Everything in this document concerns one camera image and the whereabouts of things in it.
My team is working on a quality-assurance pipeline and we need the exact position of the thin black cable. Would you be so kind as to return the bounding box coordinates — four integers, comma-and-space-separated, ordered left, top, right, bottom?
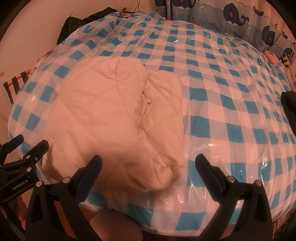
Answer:
117, 0, 141, 18

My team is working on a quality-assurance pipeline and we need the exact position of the blue checked bed cover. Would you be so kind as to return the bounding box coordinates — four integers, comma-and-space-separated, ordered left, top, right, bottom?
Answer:
7, 10, 296, 234

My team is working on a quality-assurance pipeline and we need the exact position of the whale print curtain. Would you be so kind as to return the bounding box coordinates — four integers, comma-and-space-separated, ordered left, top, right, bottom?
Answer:
155, 0, 296, 61

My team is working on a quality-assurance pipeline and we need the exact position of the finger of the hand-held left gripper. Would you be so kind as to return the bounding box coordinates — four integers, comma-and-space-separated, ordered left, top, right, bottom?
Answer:
0, 134, 24, 161
0, 140, 49, 179

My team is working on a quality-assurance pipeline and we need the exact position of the pink cloth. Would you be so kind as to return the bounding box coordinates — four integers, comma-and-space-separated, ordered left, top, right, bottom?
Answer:
264, 50, 279, 64

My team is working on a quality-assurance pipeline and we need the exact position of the striped plush toy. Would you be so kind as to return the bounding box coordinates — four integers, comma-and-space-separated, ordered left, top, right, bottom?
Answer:
281, 53, 292, 68

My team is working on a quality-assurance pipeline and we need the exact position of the navy red striped pillow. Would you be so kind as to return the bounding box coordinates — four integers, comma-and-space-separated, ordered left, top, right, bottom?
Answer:
3, 71, 30, 105

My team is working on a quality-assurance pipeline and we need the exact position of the black puffer garment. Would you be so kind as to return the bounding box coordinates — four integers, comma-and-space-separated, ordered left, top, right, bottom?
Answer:
57, 7, 121, 44

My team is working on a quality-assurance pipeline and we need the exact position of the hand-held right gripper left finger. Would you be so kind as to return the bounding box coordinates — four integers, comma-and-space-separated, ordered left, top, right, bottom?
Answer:
24, 155, 103, 241

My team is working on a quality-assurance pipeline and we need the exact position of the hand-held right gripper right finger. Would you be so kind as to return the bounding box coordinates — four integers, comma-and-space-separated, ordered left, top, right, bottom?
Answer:
195, 154, 273, 241

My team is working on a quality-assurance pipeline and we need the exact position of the white printed cloth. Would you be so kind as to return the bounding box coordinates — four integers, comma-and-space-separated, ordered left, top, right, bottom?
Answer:
30, 51, 51, 78

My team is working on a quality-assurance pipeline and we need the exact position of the white quilted jacket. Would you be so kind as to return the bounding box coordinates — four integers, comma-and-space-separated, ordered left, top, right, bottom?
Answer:
42, 56, 186, 193

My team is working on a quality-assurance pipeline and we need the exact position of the black cloth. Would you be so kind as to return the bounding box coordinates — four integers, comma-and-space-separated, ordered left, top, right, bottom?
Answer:
280, 91, 296, 135

